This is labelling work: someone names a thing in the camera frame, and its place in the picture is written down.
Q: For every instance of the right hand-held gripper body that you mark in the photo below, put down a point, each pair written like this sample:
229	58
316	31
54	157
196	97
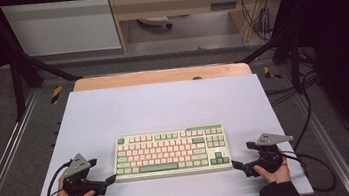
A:
270	160

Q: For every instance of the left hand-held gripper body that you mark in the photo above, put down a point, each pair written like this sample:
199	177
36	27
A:
79	185

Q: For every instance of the green and cream keyboard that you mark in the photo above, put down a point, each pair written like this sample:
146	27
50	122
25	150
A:
169	152

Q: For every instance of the person's right hand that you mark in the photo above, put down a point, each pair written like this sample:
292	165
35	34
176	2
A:
278	177

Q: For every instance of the yellow black tape strip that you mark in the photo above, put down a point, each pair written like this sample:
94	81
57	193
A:
56	95
272	73

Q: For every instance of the black metal stand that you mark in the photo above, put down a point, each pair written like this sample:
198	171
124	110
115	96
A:
294	63
17	90

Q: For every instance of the white cabinet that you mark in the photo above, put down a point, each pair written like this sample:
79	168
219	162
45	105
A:
59	28

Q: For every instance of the grey desk label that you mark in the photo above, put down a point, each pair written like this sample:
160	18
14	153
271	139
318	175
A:
223	5

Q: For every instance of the white object under desk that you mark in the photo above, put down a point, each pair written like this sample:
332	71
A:
153	21

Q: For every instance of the wooden desk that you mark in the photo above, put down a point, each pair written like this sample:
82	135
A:
171	2

